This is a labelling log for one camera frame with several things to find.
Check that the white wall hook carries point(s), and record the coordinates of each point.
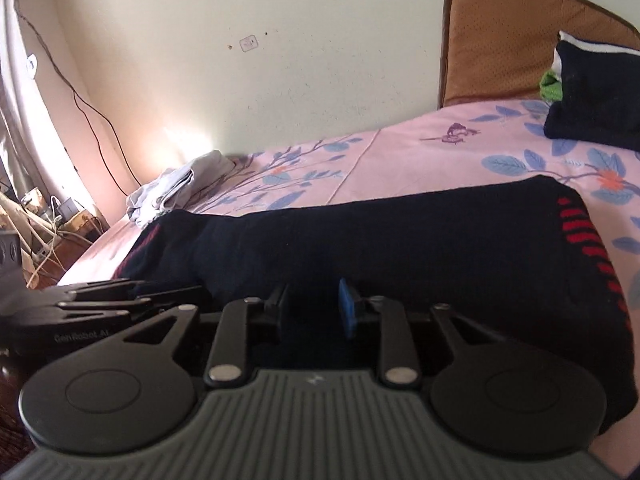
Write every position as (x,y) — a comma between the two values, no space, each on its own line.
(32,65)

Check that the pink floral bed sheet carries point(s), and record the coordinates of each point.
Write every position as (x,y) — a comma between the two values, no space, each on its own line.
(400,160)

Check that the pale grey crumpled cloth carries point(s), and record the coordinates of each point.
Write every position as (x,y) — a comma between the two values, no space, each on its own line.
(175,185)

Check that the dark garment with green trim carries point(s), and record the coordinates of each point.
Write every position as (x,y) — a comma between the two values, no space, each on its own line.
(600,100)

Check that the brown mesh cushion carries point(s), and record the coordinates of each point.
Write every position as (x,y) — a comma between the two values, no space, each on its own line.
(500,40)

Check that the navy patterned knit sweater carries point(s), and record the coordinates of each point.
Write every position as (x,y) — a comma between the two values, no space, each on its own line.
(400,240)

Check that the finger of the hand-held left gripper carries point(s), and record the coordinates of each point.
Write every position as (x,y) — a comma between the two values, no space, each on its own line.
(165,296)
(100,286)

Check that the red patterned clothing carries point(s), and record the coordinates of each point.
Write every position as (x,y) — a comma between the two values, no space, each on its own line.
(7,410)

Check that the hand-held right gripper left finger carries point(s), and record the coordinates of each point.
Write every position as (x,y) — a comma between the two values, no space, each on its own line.
(277,310)

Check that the wooden box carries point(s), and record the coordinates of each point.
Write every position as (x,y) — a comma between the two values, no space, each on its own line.
(87,225)

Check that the small wall sticker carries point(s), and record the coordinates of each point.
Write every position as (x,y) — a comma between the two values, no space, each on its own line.
(249,43)

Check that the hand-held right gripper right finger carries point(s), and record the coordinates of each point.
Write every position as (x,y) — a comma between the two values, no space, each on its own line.
(347,310)

